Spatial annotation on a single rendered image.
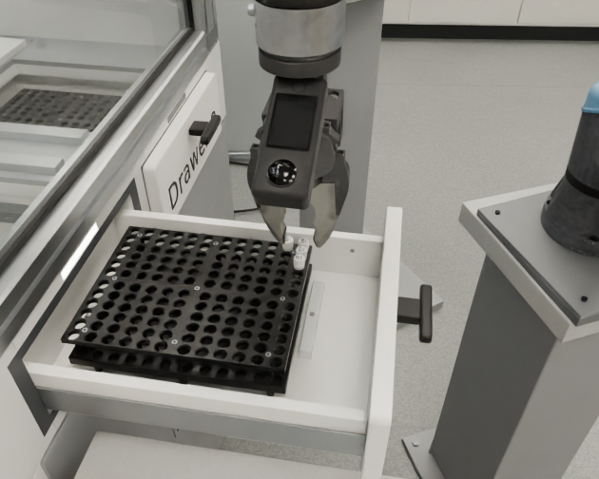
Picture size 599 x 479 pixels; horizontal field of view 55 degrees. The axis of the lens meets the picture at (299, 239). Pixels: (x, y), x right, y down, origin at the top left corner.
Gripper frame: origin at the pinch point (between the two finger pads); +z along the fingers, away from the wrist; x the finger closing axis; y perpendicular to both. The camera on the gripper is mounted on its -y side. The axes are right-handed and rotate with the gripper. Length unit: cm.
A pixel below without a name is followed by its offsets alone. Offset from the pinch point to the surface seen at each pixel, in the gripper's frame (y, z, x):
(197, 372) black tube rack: -13.0, 7.1, 8.2
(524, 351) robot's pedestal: 19, 36, -33
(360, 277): 6.5, 10.9, -6.5
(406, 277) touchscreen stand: 91, 91, -18
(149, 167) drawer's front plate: 12.7, 1.4, 21.5
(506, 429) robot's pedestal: 17, 56, -34
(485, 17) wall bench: 297, 80, -56
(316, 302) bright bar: 0.2, 9.6, -1.8
